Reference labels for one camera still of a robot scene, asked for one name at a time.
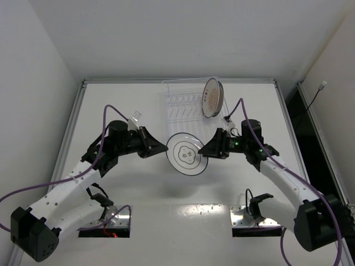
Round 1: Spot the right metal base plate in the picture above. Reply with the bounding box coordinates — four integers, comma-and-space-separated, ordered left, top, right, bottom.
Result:
229, 205, 280, 229

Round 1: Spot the metal base plate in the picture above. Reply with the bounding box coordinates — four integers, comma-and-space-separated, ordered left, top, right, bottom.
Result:
229, 205, 280, 229
78, 205, 132, 231

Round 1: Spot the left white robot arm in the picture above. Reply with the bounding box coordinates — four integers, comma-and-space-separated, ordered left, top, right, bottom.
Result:
10, 120, 168, 262

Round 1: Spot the purple cable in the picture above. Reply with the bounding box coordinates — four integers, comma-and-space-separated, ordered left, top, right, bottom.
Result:
227, 97, 342, 266
0, 104, 131, 232

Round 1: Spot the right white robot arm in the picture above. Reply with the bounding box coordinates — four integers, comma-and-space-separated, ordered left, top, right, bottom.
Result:
199, 119, 354, 252

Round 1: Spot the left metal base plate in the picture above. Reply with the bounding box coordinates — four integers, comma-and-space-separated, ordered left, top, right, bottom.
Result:
78, 205, 132, 231

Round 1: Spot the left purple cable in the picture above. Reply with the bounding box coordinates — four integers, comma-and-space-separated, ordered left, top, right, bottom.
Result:
0, 104, 131, 232

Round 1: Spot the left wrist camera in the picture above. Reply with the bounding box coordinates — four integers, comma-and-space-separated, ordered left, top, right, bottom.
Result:
127, 111, 141, 131

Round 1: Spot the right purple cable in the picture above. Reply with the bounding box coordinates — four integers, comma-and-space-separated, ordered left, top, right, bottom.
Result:
227, 97, 342, 266

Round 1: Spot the black wall cable white plug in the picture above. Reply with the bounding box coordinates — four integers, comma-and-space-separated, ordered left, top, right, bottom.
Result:
306, 81, 327, 112

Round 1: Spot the white plate dark rim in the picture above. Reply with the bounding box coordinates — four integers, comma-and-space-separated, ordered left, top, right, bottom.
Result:
166, 132, 209, 176

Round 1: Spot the orange sunburst plate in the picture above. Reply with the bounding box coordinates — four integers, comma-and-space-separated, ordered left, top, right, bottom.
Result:
202, 78, 224, 119

